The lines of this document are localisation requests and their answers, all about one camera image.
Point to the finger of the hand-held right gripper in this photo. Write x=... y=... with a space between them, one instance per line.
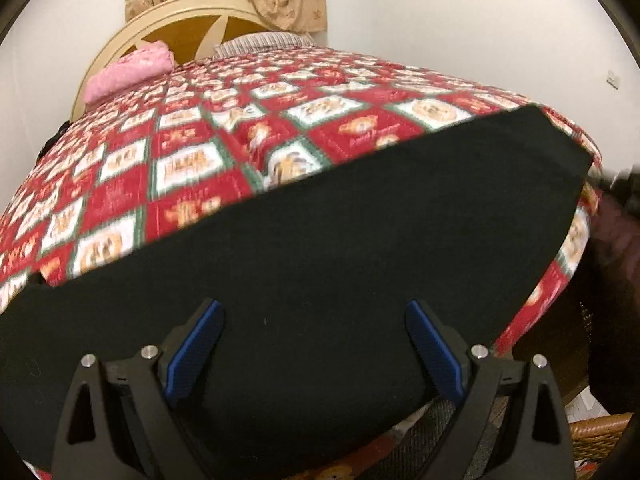
x=617 y=180

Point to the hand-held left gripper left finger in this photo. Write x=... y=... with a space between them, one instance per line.
x=192 y=350

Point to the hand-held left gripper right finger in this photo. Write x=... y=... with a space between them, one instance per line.
x=435 y=352

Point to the black pants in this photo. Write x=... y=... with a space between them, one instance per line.
x=320 y=260

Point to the grey mesh fabric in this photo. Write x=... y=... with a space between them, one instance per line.
x=440 y=427

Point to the wicker basket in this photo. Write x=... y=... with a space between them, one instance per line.
x=600 y=435

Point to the red bear printed bedspread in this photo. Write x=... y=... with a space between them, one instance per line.
x=200 y=160

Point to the dark patterned bag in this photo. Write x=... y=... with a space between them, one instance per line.
x=52 y=140

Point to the pink folded blanket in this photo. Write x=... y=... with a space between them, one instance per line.
x=130 y=67

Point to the striped pillow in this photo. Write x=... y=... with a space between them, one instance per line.
x=260 y=42

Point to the cream wooden headboard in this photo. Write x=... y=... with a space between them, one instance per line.
x=190 y=35

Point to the white wall socket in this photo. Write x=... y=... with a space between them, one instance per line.
x=614 y=79

